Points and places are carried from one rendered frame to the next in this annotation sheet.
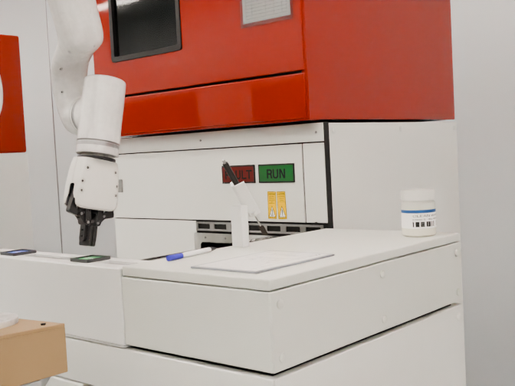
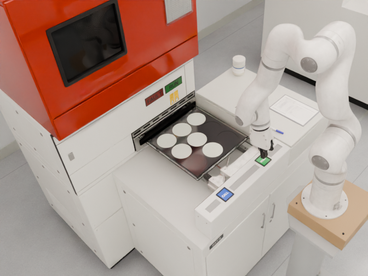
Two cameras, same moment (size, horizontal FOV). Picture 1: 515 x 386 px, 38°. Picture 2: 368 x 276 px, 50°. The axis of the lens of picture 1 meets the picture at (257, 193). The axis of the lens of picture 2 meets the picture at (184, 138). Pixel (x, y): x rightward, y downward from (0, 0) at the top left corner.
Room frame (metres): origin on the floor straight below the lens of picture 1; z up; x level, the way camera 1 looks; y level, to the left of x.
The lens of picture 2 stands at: (1.65, 1.54, 2.32)
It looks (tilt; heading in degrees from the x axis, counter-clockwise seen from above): 45 degrees down; 278
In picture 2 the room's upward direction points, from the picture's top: 6 degrees counter-clockwise
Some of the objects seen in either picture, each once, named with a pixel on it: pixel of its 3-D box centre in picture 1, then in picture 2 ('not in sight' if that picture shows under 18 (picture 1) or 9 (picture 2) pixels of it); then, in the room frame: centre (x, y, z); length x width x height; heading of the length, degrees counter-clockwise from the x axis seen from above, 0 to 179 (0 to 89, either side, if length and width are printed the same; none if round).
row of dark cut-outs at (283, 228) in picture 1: (255, 227); (164, 113); (1.96, 0.01, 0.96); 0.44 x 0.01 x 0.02; 49
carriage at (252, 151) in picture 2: not in sight; (239, 168); (1.57, 0.30, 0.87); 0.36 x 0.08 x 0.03; 49
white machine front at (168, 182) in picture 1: (208, 204); (135, 121); (2.08, 0.14, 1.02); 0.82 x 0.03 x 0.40; 49
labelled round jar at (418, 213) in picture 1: (418, 212); (239, 65); (1.56, -0.33, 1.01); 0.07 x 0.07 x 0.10
